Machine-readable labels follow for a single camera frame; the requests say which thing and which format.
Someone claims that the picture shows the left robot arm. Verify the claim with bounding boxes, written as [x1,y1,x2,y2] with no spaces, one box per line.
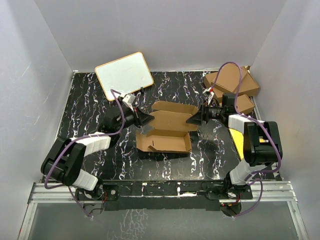
[40,108,155,200]

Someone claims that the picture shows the yellow booklet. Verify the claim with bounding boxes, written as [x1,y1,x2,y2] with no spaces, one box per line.
[228,128,244,161]

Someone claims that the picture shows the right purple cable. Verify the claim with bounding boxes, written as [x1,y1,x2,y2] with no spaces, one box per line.
[208,61,283,218]

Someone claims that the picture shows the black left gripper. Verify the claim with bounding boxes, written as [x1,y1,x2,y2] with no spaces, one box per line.
[115,104,155,133]

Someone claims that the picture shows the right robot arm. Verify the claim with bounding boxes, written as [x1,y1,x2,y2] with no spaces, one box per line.
[186,93,283,199]

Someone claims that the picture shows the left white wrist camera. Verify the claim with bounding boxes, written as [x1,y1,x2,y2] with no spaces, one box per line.
[120,93,136,111]

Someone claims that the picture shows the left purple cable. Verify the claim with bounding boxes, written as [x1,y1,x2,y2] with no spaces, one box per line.
[44,89,127,218]

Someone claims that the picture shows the cardboard box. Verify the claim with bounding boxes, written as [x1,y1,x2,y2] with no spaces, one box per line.
[236,94,255,115]
[210,63,248,93]
[213,71,260,102]
[136,100,199,154]

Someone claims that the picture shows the whiteboard with orange frame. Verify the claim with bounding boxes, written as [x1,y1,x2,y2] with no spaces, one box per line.
[94,52,154,102]

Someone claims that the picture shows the aluminium rail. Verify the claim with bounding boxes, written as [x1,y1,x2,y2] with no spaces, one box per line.
[28,180,297,204]

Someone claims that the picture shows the black base frame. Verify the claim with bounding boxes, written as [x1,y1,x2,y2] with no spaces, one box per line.
[103,180,253,211]

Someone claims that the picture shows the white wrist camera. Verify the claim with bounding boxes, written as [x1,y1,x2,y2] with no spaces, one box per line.
[202,87,215,105]
[120,93,136,111]

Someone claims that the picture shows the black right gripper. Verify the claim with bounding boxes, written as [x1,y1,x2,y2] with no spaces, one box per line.
[186,100,226,125]

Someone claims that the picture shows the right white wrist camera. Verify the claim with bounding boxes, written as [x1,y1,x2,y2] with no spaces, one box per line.
[202,87,215,105]

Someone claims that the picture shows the purple cable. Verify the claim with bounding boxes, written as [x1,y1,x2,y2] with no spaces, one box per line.
[208,61,283,218]
[44,89,127,218]

